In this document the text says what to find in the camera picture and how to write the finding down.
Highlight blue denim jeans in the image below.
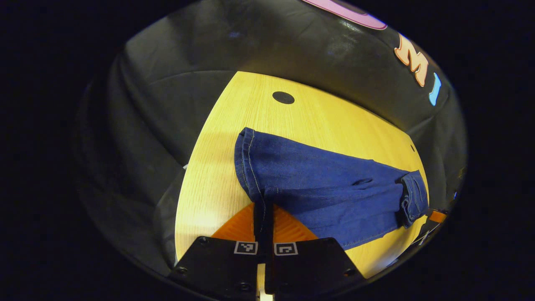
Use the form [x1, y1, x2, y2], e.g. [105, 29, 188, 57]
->
[234, 127, 430, 250]

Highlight black backdrop cloth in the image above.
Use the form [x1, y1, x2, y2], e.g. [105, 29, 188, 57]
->
[75, 0, 468, 276]

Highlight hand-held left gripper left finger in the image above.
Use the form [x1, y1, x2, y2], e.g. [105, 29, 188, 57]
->
[167, 201, 266, 301]

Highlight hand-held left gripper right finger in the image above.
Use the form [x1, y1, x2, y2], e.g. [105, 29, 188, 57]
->
[266, 203, 365, 299]

